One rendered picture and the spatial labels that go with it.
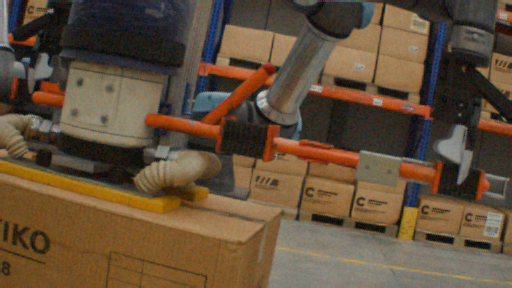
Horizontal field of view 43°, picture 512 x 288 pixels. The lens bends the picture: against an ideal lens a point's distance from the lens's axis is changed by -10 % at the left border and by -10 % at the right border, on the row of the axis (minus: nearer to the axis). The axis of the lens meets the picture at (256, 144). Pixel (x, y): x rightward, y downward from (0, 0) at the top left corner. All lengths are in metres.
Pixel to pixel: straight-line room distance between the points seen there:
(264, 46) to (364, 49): 1.18
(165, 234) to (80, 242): 0.14
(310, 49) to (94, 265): 0.80
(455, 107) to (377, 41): 7.32
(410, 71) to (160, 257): 7.55
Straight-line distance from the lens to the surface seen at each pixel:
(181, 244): 0.99
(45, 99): 1.25
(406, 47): 8.46
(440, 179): 1.12
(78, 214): 1.04
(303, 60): 1.63
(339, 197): 8.40
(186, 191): 1.24
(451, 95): 1.12
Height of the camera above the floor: 1.26
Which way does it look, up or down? 3 degrees down
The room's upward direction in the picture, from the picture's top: 11 degrees clockwise
